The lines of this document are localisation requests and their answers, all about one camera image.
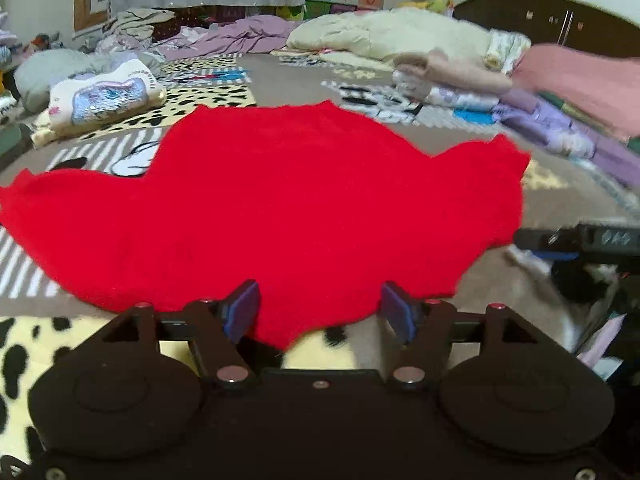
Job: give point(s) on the lilac folded garment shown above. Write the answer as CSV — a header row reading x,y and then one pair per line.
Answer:
x,y
543,124

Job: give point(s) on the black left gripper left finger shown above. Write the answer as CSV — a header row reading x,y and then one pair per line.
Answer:
x,y
238,311

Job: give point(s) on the cream fluffy blanket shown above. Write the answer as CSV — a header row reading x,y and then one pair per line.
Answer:
x,y
382,35

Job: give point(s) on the patterned cartoon bed blanket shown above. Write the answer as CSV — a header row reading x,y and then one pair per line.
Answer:
x,y
47,321

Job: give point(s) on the striped folded clothes pile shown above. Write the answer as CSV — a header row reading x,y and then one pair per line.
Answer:
x,y
136,23

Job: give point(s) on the white folded graphic shirt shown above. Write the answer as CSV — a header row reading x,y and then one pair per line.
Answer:
x,y
80,105

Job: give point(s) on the grey bundled garment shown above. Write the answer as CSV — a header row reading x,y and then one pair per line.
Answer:
x,y
35,77

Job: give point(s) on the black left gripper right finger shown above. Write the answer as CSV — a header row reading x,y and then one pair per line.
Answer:
x,y
403,312

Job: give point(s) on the colourful cardboard box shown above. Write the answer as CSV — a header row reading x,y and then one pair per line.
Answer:
x,y
315,8

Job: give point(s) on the yellow green plush toy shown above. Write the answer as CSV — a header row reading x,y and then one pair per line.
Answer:
x,y
444,7

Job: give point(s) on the beige folded sweater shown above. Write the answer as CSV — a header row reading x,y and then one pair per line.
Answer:
x,y
436,67

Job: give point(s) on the dark wooden headboard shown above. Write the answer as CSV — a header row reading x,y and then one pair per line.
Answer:
x,y
568,23

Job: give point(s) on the pink blanket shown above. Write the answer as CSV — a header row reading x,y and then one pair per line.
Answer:
x,y
605,88

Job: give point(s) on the white patterned folded garment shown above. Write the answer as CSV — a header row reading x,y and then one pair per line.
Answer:
x,y
420,90

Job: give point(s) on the purple crumpled bedsheet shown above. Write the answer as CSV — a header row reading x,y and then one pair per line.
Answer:
x,y
261,33

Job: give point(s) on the red knit sweater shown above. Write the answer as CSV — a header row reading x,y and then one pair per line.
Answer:
x,y
318,205

